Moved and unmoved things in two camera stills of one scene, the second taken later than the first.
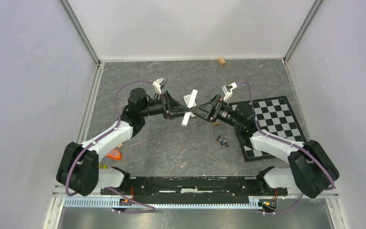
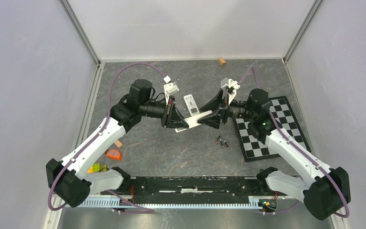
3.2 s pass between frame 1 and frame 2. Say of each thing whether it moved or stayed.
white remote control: moved
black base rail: stayed
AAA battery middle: stayed
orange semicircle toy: stayed
